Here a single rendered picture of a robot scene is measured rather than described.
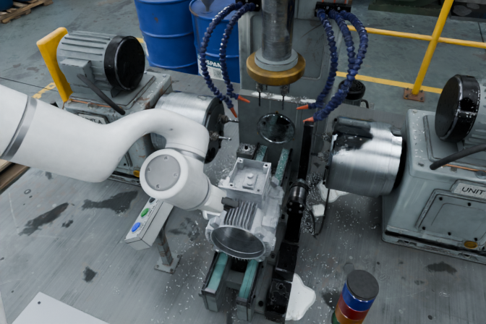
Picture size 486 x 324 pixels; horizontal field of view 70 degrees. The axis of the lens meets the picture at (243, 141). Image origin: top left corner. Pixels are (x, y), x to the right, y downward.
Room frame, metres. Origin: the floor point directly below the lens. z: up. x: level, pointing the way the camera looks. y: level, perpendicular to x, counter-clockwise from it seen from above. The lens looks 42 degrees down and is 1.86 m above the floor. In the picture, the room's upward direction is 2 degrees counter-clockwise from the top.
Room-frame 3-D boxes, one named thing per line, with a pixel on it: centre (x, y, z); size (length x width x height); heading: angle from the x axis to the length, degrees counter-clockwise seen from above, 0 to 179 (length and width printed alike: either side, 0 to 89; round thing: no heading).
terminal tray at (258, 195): (0.65, -0.01, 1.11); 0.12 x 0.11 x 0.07; 164
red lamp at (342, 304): (0.30, -0.22, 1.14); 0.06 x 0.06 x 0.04
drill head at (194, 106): (1.01, 0.24, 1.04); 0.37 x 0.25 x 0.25; 72
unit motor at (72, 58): (1.07, 0.52, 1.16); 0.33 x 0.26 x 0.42; 72
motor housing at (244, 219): (0.61, 0.00, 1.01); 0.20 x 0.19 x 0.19; 164
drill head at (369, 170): (0.80, -0.41, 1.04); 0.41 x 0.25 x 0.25; 72
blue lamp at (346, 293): (0.30, -0.22, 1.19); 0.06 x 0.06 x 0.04
